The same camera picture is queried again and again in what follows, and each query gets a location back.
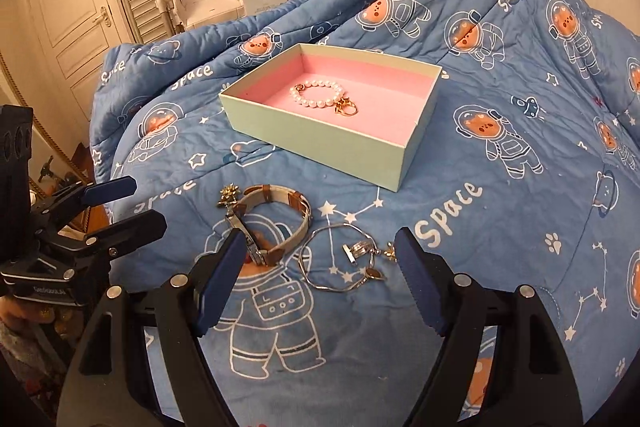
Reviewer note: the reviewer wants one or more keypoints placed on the gold flower charm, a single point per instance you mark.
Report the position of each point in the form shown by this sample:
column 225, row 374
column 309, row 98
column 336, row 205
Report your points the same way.
column 229, row 197

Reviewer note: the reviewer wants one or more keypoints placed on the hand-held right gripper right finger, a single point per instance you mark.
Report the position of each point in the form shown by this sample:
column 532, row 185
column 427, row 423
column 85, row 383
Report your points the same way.
column 420, row 287

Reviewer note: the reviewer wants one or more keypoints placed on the blue astronaut bear printed blanket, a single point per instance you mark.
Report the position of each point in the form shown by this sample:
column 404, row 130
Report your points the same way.
column 475, row 167

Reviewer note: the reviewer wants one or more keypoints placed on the silver bangle with charms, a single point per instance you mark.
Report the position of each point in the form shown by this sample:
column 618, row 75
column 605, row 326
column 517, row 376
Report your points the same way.
column 320, row 288

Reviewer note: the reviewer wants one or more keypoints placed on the pale green box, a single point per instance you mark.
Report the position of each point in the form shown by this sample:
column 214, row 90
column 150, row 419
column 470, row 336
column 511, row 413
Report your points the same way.
column 325, row 147

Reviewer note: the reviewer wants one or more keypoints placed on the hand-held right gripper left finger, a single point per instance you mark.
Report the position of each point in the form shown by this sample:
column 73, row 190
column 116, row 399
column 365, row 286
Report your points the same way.
column 220, row 282

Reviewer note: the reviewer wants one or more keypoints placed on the small gold charm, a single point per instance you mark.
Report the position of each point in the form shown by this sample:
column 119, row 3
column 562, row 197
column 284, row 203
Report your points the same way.
column 391, row 252

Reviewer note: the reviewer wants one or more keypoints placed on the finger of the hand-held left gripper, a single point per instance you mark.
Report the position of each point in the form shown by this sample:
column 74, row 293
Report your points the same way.
column 107, row 191
column 140, row 224

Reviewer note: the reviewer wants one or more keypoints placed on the cream panelled door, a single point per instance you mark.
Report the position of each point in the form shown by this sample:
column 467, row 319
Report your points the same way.
column 65, row 7

